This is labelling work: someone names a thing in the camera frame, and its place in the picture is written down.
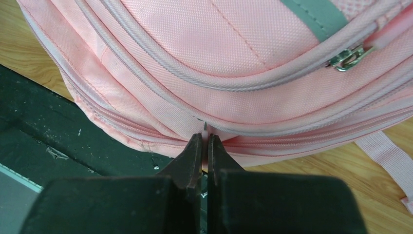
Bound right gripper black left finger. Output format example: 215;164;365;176
20;134;203;234

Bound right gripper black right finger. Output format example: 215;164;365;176
207;135;367;234

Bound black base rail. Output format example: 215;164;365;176
0;64;175;188

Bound pink student backpack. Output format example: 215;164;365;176
19;0;413;211

